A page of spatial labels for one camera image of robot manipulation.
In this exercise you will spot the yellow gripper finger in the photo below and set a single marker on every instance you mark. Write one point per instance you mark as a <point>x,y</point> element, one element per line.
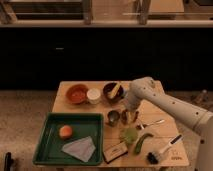
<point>128,116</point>

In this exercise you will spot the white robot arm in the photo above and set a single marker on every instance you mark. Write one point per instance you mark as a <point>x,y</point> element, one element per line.
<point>194,117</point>

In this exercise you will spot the metal cup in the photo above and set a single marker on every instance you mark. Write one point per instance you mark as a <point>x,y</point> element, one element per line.
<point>113,117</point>

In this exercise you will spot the white small cup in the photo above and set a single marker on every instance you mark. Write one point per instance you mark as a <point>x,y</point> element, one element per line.
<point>94,95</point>

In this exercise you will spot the green round lid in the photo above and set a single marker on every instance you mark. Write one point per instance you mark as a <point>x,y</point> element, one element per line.
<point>129,135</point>

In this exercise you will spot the green cucumber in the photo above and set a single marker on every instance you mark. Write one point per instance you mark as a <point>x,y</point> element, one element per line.
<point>139,143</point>

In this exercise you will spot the wooden table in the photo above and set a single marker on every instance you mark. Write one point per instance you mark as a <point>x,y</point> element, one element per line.
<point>148,112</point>

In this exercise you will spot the black wooden eraser block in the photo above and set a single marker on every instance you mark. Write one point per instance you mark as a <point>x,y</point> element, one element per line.
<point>115,152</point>

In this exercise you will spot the metal fork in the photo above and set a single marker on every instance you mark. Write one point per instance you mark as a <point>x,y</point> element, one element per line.
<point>143,126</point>

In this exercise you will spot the dark brown bowl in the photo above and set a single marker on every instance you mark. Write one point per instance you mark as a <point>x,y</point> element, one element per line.
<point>108,88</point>

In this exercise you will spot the black white dish brush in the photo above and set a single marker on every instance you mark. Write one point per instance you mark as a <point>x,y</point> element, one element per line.
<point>156,156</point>

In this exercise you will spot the grey folded cloth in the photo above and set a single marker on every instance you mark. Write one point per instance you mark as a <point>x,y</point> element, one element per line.
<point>81,149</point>

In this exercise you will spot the orange bowl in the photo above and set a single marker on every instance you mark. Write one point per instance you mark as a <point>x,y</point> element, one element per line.
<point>77,93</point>

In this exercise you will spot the orange fruit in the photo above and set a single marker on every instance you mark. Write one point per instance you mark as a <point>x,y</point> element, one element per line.
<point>65,132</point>

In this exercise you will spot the green plastic tray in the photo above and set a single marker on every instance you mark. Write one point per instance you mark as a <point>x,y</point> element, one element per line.
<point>49,148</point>

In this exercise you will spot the black object at floor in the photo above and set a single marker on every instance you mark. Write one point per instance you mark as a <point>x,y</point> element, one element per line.
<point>8,161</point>

